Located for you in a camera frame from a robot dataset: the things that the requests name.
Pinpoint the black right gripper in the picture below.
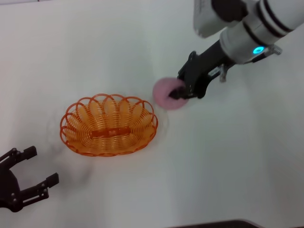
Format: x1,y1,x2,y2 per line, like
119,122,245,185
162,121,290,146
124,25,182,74
168,39,230,101

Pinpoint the dark curved edge panel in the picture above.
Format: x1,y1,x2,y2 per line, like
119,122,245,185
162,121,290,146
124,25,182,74
163,218,264,228

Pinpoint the orange plastic wire basket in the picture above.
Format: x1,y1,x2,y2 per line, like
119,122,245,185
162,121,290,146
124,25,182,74
59,93,159,158

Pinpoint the pink plush peach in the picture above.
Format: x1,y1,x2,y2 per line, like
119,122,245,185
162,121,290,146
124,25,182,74
152,77,190,111

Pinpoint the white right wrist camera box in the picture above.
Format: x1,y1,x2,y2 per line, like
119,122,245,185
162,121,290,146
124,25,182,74
193,0,230,38

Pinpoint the metal connector with thin cable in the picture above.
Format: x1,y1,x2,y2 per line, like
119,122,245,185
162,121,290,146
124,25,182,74
218,63,230,83

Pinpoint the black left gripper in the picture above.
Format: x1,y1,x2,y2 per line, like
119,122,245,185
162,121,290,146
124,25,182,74
0,145,60,213

